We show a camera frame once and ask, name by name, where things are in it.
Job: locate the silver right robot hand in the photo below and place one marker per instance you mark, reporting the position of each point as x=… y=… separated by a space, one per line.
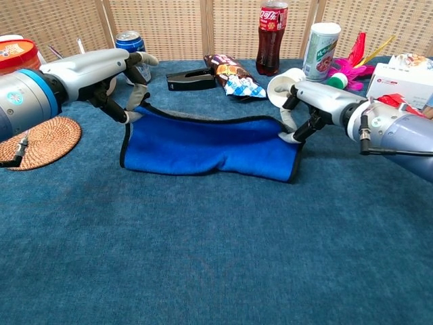
x=324 y=98

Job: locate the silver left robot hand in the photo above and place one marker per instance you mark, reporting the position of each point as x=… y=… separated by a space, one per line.
x=88 y=67

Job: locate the grey microfibre cloth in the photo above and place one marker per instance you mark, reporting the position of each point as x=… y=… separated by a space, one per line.
x=203 y=145

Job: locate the silver-blue left robot arm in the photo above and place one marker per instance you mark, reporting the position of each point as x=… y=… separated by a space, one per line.
x=23 y=101

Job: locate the silver-blue right robot arm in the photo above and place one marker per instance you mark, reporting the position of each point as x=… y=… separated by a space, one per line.
x=406 y=135

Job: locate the metal spoon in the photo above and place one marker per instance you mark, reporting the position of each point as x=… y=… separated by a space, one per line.
x=80 y=45
x=54 y=50

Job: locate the white paper cup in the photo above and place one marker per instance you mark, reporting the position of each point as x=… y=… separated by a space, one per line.
x=294 y=72

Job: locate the pink feather shuttlecock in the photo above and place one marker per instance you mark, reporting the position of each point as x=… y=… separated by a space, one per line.
x=352 y=64

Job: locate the green and white porridge can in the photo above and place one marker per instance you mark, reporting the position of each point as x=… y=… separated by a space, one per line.
x=319 y=50

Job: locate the blue and white drink can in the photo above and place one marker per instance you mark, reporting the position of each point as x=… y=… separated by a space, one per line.
x=130 y=42

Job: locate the red biscuit pack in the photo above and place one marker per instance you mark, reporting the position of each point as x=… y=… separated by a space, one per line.
x=392 y=99

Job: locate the orange instant noodle tub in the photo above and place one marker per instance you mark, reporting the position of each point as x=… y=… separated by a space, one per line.
x=17 y=57

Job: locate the cola bottle red cap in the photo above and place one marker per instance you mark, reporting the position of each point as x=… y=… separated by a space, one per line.
x=270 y=50

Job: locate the white tissue box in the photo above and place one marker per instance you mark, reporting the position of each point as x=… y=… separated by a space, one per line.
x=395 y=84

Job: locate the round woven rattan coaster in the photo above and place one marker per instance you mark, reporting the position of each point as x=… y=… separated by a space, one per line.
x=50 y=142

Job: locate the rattan folding screen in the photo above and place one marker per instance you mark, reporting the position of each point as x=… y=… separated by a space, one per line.
x=169 y=27

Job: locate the white snack bag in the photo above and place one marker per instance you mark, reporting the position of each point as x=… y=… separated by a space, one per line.
x=409 y=60

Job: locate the brown snack bag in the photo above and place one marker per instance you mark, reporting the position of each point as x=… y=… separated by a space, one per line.
x=233 y=76

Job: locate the black stapler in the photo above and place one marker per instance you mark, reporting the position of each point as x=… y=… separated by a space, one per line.
x=189 y=83

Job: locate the blue table cloth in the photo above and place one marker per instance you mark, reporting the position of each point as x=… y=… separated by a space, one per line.
x=216 y=271

